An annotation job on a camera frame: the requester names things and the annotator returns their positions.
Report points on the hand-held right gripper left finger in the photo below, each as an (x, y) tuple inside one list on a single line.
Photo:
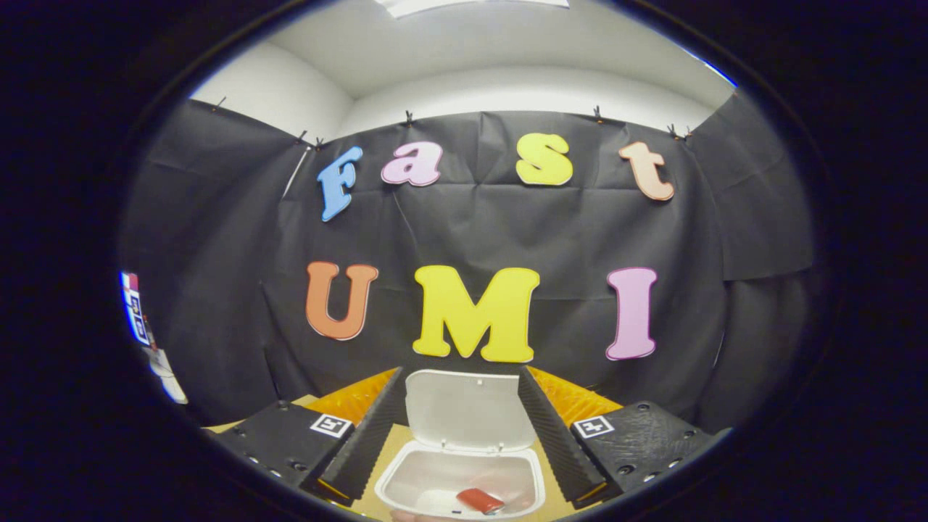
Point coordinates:
[(370, 442)]

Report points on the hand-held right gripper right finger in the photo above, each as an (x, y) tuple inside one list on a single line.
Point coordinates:
[(554, 442)]

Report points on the red pop can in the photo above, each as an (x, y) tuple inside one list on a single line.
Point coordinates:
[(478, 499)]

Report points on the white desktop garbage bin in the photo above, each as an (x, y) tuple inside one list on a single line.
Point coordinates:
[(464, 406)]

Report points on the wooden desktop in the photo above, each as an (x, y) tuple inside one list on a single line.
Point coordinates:
[(396, 436)]

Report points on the computer monitor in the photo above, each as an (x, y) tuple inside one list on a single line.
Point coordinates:
[(134, 312)]

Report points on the ceiling light panel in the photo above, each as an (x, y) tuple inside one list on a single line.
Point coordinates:
[(471, 6)]

